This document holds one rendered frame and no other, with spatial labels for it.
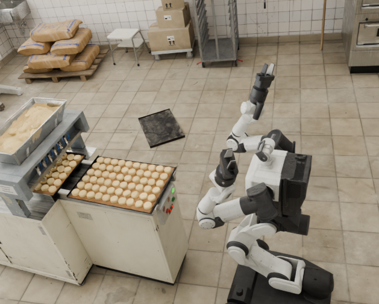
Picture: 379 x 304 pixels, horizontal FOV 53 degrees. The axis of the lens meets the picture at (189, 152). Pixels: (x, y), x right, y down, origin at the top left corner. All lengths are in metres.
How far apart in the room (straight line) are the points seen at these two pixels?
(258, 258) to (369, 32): 3.14
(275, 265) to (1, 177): 1.75
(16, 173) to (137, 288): 1.27
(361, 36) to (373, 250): 2.58
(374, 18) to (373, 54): 0.44
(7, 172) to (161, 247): 1.05
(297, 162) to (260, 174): 0.20
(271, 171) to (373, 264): 1.46
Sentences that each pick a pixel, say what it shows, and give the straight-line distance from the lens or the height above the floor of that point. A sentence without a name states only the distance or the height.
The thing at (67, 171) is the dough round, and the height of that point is 0.92.
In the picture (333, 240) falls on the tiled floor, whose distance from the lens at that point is 3.22.
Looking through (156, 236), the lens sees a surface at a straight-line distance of 2.49.
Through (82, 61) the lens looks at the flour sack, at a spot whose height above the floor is 0.25.
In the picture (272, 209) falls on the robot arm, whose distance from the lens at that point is 1.81.
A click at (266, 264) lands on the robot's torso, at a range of 2.57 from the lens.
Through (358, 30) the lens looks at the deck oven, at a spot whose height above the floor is 0.56.
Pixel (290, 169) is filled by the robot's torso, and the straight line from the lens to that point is 1.92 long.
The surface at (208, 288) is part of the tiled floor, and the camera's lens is 2.96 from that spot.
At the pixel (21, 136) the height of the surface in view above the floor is 1.29.
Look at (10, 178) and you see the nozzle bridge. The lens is 2.44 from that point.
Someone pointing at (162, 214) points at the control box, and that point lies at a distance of 2.38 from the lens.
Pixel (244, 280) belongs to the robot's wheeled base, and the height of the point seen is 0.19.
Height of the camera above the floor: 2.55
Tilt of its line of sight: 40 degrees down
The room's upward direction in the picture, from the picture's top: 11 degrees counter-clockwise
